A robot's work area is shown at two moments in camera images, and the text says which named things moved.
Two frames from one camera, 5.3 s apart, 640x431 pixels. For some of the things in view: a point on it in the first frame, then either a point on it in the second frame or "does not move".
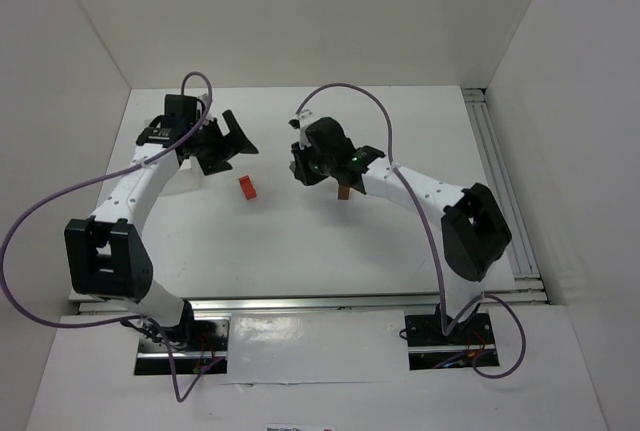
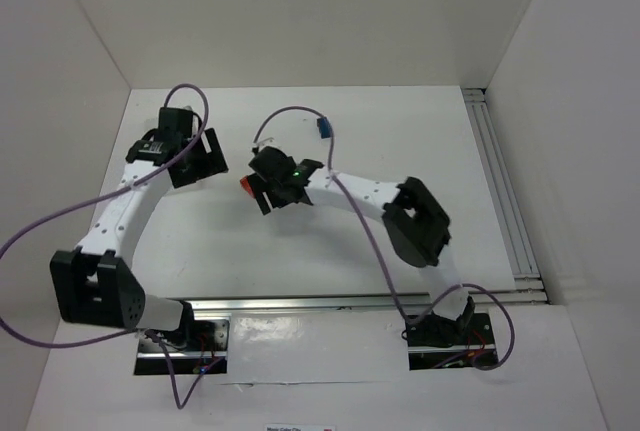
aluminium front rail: [284, 305] does not move
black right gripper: [304, 168] -> [267, 189]
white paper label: [295, 427] does not move
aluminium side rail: [528, 288] does not move
